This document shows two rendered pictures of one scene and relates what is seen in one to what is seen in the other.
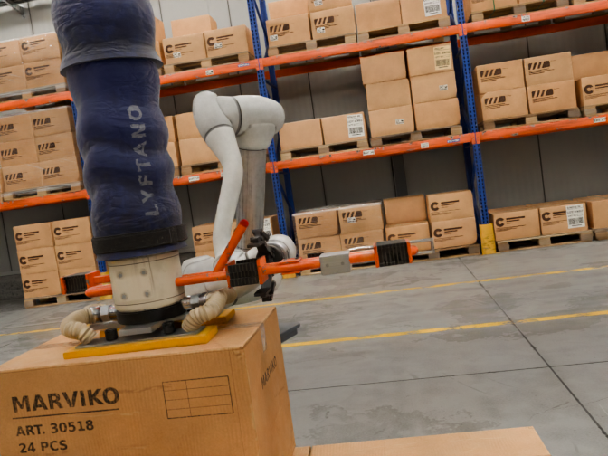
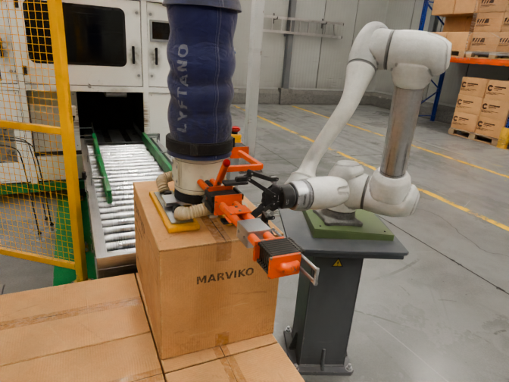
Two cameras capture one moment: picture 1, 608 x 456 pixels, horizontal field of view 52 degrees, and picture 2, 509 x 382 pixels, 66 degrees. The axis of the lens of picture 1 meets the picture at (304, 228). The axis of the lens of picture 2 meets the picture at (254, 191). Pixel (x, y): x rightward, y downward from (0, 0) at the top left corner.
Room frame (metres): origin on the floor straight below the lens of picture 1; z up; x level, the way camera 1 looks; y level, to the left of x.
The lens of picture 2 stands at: (1.00, -0.80, 1.50)
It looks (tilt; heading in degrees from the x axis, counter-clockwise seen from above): 20 degrees down; 57
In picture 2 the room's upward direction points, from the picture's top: 4 degrees clockwise
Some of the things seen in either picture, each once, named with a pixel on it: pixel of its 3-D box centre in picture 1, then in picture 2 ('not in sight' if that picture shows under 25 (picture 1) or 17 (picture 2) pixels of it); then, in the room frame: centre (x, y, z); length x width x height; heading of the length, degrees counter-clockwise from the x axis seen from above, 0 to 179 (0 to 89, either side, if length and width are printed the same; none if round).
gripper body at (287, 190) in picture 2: (268, 260); (276, 197); (1.66, 0.11, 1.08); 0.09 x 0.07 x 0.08; 173
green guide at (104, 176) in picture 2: not in sight; (95, 160); (1.49, 2.30, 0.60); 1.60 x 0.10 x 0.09; 83
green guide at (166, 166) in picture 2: not in sight; (163, 157); (2.02, 2.24, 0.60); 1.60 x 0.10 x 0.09; 83
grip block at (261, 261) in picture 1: (247, 271); (223, 199); (1.50, 0.15, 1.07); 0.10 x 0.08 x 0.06; 173
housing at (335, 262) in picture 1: (336, 262); (253, 232); (1.47, -0.06, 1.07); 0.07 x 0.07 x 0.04; 83
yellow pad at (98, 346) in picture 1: (140, 336); (172, 205); (1.43, 0.41, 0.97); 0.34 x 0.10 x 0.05; 83
